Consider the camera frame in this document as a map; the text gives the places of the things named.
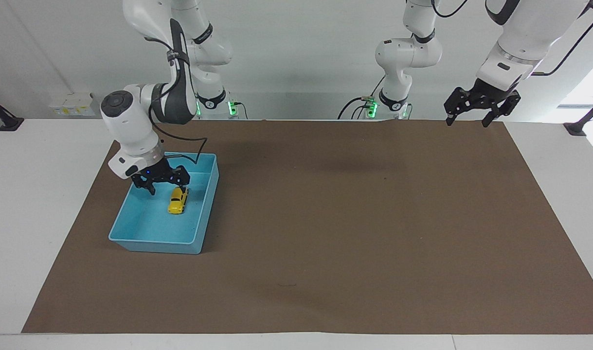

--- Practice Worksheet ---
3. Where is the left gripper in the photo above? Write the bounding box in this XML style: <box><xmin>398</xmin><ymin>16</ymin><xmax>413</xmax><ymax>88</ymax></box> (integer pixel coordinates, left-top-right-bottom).
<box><xmin>444</xmin><ymin>78</ymin><xmax>522</xmax><ymax>128</ymax></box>

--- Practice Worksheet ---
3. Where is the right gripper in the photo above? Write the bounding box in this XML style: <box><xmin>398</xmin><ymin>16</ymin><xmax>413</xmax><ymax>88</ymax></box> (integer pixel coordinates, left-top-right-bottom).
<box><xmin>131</xmin><ymin>157</ymin><xmax>191</xmax><ymax>196</ymax></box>

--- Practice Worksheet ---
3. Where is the yellow toy beetle car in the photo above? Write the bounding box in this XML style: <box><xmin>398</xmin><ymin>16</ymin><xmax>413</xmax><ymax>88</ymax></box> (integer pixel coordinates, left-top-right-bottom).
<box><xmin>167</xmin><ymin>187</ymin><xmax>190</xmax><ymax>215</ymax></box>

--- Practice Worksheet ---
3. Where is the light blue plastic bin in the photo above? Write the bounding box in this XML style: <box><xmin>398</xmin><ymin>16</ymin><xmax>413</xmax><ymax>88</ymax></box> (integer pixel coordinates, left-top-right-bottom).
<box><xmin>108</xmin><ymin>152</ymin><xmax>220</xmax><ymax>255</ymax></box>

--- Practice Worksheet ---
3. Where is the black stand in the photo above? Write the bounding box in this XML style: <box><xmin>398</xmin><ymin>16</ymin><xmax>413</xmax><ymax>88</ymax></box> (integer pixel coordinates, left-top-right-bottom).
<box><xmin>0</xmin><ymin>92</ymin><xmax>25</xmax><ymax>133</ymax></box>
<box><xmin>563</xmin><ymin>95</ymin><xmax>593</xmax><ymax>137</ymax></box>

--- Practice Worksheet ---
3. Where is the white wall socket box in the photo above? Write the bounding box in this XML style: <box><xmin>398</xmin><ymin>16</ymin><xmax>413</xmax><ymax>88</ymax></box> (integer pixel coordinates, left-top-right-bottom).
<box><xmin>48</xmin><ymin>92</ymin><xmax>95</xmax><ymax>118</ymax></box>

